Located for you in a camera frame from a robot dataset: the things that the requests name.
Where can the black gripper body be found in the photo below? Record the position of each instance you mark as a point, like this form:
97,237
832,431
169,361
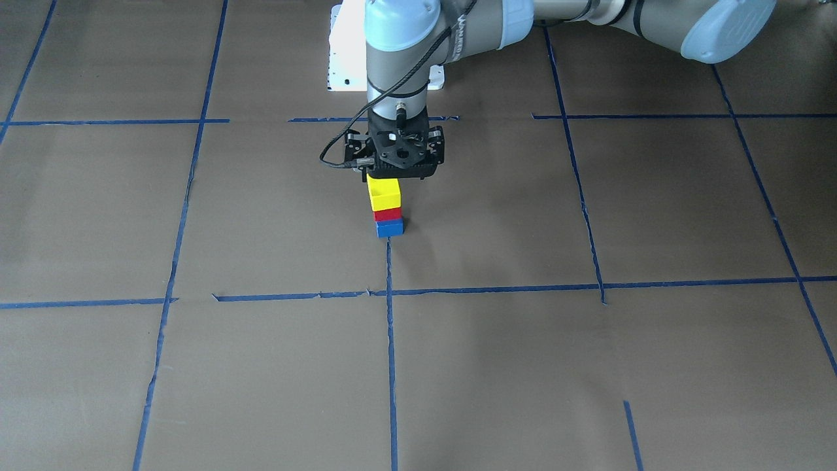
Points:
355,149

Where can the yellow wooden block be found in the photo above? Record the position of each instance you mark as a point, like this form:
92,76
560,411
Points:
384,194

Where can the red wooden block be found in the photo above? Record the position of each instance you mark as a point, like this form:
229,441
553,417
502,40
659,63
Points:
387,214

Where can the blue wooden block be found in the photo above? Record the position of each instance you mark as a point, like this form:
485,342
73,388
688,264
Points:
389,228

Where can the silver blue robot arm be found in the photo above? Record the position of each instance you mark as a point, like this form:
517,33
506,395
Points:
704,31

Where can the white mounting base plate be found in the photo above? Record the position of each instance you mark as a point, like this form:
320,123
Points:
375,43

